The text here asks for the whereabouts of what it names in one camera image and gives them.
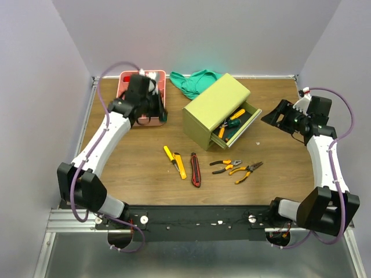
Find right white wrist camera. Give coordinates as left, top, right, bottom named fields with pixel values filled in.
left=293, top=87, right=311, bottom=115

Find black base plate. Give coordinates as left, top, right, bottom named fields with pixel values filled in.
left=95, top=204, right=302, bottom=243

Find combination pliers orange handles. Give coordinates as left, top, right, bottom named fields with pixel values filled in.
left=209, top=160, right=242, bottom=174

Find red black utility knife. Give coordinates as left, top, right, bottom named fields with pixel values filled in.
left=191, top=152, right=201, bottom=188

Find green stubby screwdriver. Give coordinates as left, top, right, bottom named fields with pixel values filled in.
left=159, top=111, right=168, bottom=123
left=224, top=118, right=241, bottom=129

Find pink compartment tray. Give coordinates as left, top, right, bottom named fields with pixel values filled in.
left=117, top=70, right=166, bottom=127

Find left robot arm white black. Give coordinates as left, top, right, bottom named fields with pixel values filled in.
left=57, top=69, right=167, bottom=229

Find yellow utility knife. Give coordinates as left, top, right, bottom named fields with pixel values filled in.
left=173, top=152, right=187, bottom=180

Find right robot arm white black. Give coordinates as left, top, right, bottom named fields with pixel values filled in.
left=262, top=94, right=360, bottom=236

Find olive green drawer cabinet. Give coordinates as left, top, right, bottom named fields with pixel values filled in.
left=182, top=74, right=261, bottom=151

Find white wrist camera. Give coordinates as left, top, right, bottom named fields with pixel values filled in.
left=293, top=87, right=311, bottom=115
left=139, top=69, right=159, bottom=95

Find long green screwdriver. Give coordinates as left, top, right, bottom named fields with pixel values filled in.
left=225, top=130, right=240, bottom=142

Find needle nose pliers orange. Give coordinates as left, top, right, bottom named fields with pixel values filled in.
left=228, top=162, right=263, bottom=185

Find green cloth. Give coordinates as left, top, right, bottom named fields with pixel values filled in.
left=169, top=69, right=223, bottom=100

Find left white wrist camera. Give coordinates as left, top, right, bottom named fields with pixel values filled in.
left=139, top=69, right=159, bottom=95

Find aluminium rail frame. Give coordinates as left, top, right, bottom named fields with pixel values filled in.
left=33, top=75, right=368, bottom=278

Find yellow tester screwdriver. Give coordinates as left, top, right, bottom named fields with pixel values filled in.
left=163, top=145, right=180, bottom=171

